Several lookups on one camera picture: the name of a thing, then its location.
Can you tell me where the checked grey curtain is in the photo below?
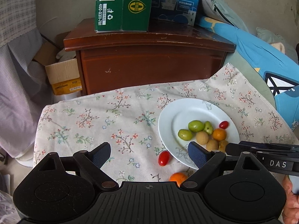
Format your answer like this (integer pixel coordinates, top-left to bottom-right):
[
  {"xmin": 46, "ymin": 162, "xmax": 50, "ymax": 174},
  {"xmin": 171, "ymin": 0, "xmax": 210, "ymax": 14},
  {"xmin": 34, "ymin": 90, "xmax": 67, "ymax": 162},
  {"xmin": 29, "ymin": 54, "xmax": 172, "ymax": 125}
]
[{"xmin": 1, "ymin": 0, "xmax": 52, "ymax": 158}]

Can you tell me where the red cherry tomato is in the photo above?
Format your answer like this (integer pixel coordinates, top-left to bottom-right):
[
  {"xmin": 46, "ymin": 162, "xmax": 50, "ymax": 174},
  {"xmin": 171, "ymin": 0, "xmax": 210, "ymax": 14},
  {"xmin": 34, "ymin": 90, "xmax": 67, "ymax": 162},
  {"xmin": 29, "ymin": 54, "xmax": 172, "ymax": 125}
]
[
  {"xmin": 219, "ymin": 121, "xmax": 229, "ymax": 130},
  {"xmin": 158, "ymin": 151, "xmax": 170, "ymax": 166}
]

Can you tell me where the blue shark plush pillow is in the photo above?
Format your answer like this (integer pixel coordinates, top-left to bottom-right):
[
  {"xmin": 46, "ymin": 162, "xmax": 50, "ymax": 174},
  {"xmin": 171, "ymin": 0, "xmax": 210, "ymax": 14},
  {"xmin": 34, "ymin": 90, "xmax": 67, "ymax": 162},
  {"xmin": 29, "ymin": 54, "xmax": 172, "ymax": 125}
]
[{"xmin": 198, "ymin": 16, "xmax": 298, "ymax": 130}]

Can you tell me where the blue milk carton box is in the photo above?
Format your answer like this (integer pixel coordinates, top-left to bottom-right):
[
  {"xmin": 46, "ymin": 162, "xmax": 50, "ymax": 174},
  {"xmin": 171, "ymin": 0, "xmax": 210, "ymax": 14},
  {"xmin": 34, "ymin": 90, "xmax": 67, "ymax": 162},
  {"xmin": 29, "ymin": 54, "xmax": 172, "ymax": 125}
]
[{"xmin": 150, "ymin": 0, "xmax": 200, "ymax": 26}]

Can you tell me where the floral tablecloth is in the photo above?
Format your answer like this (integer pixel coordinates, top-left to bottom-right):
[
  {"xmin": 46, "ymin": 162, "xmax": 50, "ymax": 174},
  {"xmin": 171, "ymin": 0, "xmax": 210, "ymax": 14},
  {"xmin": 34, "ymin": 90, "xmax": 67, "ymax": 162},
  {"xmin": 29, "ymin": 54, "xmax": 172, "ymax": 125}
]
[{"xmin": 33, "ymin": 64, "xmax": 298, "ymax": 183}]

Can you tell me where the white floral plate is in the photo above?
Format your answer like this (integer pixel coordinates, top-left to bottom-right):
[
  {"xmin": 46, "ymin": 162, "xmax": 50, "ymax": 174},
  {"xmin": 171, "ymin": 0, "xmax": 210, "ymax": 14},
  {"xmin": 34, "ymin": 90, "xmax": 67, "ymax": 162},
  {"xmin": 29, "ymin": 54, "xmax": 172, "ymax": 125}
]
[{"xmin": 158, "ymin": 98, "xmax": 240, "ymax": 169}]

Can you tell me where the orange mandarin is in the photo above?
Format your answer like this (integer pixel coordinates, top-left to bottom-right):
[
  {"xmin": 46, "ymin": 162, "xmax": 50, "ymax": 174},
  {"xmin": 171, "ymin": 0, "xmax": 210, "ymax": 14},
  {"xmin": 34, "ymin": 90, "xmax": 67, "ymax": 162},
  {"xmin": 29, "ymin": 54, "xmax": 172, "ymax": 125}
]
[
  {"xmin": 169, "ymin": 172, "xmax": 188, "ymax": 187},
  {"xmin": 212, "ymin": 128, "xmax": 227, "ymax": 142}
]

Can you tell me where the brown longan fruit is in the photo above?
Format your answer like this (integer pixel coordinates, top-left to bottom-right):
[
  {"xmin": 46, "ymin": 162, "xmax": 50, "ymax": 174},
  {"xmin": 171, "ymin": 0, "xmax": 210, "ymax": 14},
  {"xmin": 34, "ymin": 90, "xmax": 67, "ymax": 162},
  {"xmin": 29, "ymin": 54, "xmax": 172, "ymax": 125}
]
[
  {"xmin": 206, "ymin": 139, "xmax": 219, "ymax": 151},
  {"xmin": 218, "ymin": 140, "xmax": 229, "ymax": 153},
  {"xmin": 196, "ymin": 131, "xmax": 209, "ymax": 145}
]

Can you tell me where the green milk carton box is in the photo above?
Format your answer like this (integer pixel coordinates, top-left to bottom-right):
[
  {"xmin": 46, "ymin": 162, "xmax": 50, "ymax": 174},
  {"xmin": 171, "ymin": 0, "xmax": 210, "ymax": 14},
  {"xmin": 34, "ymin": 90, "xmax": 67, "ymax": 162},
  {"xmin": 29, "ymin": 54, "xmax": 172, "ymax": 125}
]
[{"xmin": 94, "ymin": 0, "xmax": 152, "ymax": 33}]

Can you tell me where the cardboard box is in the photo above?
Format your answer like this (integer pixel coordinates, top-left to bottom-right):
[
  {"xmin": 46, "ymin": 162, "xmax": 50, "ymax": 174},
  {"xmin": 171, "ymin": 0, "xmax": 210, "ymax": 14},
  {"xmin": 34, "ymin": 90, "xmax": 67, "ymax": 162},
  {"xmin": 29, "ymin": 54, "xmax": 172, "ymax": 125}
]
[{"xmin": 34, "ymin": 41, "xmax": 82, "ymax": 96}]

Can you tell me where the person's right hand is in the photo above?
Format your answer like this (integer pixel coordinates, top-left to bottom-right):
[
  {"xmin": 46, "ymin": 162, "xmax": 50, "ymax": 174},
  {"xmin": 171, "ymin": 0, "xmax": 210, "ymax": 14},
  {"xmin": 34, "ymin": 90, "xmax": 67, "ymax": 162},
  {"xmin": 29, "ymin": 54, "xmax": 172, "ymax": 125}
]
[{"xmin": 282, "ymin": 175, "xmax": 299, "ymax": 224}]

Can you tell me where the brown wooden cabinet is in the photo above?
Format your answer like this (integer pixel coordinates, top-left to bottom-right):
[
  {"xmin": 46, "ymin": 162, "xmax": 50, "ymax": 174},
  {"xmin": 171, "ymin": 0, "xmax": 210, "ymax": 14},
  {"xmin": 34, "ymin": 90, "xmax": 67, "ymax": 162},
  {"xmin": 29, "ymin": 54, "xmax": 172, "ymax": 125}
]
[{"xmin": 64, "ymin": 19, "xmax": 236, "ymax": 95}]

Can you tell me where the green jujube fruit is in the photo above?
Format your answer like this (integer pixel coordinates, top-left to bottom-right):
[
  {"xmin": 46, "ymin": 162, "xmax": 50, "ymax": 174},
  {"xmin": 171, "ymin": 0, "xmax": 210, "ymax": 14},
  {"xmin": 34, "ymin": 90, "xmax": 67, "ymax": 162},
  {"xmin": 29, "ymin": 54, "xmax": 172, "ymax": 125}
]
[
  {"xmin": 188, "ymin": 120, "xmax": 204, "ymax": 133},
  {"xmin": 177, "ymin": 129, "xmax": 193, "ymax": 141},
  {"xmin": 204, "ymin": 121, "xmax": 214, "ymax": 135}
]

